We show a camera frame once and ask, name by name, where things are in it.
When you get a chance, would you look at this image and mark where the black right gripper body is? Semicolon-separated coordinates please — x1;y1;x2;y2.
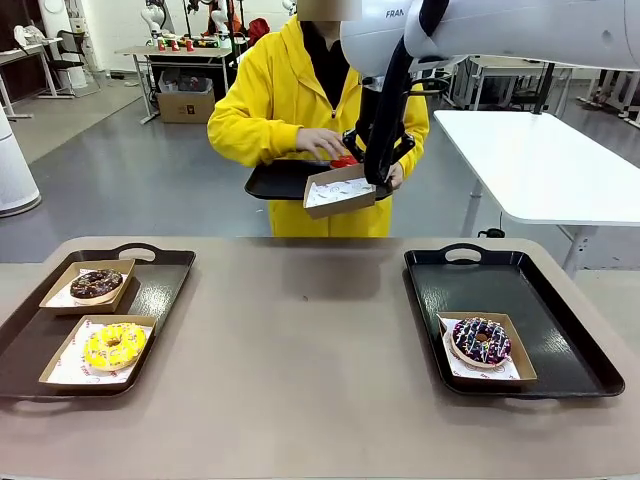
357;78;386;146

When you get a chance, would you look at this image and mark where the kraft paper box with liner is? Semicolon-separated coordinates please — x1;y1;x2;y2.
303;162;377;221
38;314;159;392
38;258;136;316
437;312;539;389

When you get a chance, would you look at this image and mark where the small black handheld tray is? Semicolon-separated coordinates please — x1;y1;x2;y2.
243;158;396;202

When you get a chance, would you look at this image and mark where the dark donut with white drizzle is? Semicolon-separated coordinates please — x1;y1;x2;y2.
451;315;513;365

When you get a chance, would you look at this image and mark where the chocolate sprinkled donut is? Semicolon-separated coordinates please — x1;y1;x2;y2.
69;268;124;301

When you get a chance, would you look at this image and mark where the yellow sprinkled donut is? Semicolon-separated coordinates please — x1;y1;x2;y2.
83;322;148;372

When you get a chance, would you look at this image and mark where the person's left forearm yellow sleeve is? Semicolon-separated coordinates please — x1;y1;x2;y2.
399;113;430;177

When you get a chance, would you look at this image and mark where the person's right forearm yellow sleeve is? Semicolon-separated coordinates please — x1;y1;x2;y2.
232;125;306;167

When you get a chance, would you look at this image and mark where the black plastic serving tray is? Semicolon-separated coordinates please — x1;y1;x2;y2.
403;242;626;400

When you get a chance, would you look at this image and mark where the brown plastic serving tray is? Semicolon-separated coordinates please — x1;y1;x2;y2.
0;242;197;401

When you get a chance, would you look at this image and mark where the person's right hand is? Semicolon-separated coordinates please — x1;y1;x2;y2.
294;128;346;157

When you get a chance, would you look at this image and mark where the person in yellow hoodie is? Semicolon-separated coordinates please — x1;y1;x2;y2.
207;14;430;239

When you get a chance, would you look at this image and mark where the red bag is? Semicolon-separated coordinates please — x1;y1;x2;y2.
248;17;271;47

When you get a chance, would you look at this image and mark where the large white table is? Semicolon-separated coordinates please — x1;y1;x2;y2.
432;109;640;274

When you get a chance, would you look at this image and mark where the black tripod pole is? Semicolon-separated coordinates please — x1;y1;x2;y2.
532;62;556;115

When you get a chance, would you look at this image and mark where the cardboard box on floor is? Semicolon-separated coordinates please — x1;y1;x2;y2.
157;87;216;125

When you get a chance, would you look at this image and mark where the grey table with toys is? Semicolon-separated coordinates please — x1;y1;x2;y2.
114;44;236;126

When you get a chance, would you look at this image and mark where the black office chair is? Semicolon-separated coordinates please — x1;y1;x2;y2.
49;29;101;99

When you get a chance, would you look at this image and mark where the white side desk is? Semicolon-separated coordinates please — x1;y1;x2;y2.
0;37;64;121

